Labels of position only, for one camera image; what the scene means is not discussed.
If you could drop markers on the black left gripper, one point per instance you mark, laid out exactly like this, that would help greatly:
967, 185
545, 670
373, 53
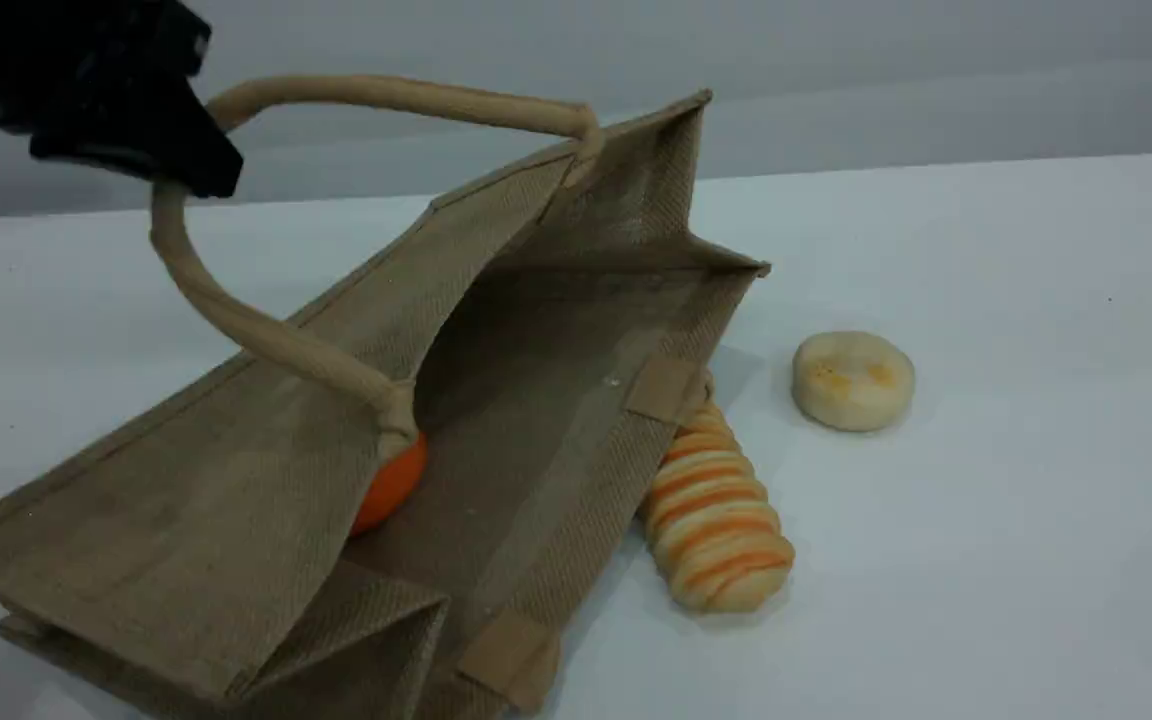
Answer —
46, 55

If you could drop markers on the orange striped bread roll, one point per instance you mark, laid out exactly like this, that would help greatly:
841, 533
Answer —
716, 520

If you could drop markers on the round pale cake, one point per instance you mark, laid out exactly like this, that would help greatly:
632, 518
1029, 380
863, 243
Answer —
853, 382

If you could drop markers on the brown jute tote bag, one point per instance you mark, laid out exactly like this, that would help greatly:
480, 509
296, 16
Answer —
236, 520

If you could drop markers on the orange fruit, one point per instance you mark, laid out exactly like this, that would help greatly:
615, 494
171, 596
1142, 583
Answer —
391, 490

